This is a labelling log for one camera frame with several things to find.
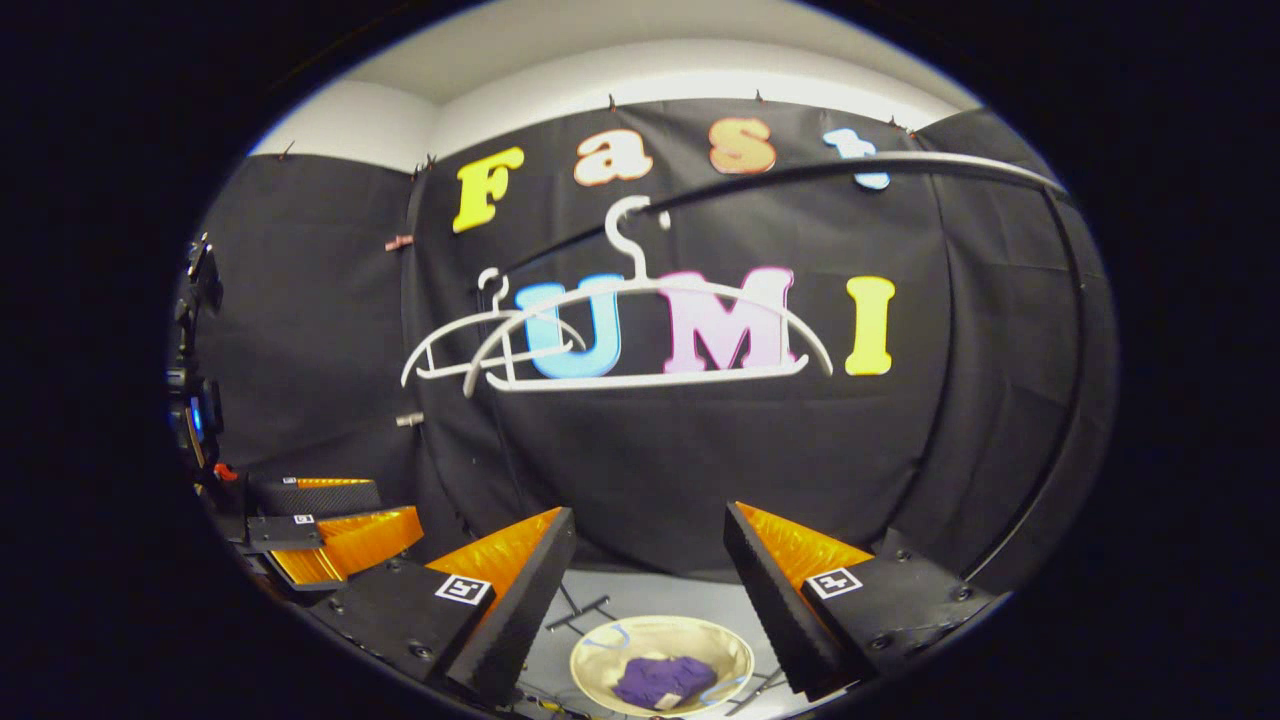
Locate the purple knit cardigan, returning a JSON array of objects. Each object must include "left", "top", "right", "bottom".
[{"left": 612, "top": 655, "right": 719, "bottom": 711}]

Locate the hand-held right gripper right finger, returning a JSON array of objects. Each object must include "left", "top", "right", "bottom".
[{"left": 723, "top": 501, "right": 1001, "bottom": 701}]

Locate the row of black binder clips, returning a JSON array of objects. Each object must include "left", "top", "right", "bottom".
[{"left": 280, "top": 90, "right": 919, "bottom": 173}]

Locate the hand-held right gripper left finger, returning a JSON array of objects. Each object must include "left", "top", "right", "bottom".
[{"left": 305, "top": 506, "right": 579, "bottom": 706}]

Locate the white plastic hanger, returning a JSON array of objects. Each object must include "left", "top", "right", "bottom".
[
  {"left": 462, "top": 195, "right": 834, "bottom": 399},
  {"left": 400, "top": 267, "right": 591, "bottom": 389}
]

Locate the black backdrop cloth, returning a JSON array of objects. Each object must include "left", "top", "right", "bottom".
[{"left": 190, "top": 95, "right": 1119, "bottom": 601}]

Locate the beige laundry hamper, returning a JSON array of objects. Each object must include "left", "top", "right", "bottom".
[{"left": 569, "top": 614, "right": 756, "bottom": 717}]

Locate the black clothes rack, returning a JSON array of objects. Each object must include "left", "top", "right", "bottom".
[{"left": 480, "top": 150, "right": 1093, "bottom": 716}]

